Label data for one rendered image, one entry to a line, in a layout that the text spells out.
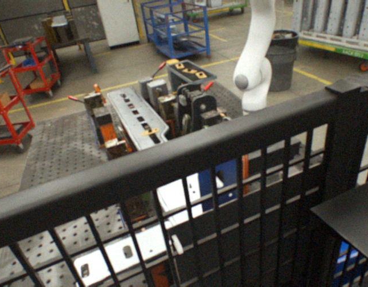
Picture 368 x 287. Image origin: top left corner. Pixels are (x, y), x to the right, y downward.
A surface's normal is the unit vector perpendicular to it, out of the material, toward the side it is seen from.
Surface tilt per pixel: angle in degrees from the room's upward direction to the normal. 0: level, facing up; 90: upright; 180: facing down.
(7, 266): 0
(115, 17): 90
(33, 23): 91
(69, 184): 0
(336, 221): 0
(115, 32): 90
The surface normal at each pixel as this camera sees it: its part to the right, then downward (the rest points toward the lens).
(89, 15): 0.29, 0.45
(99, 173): -0.13, -0.84
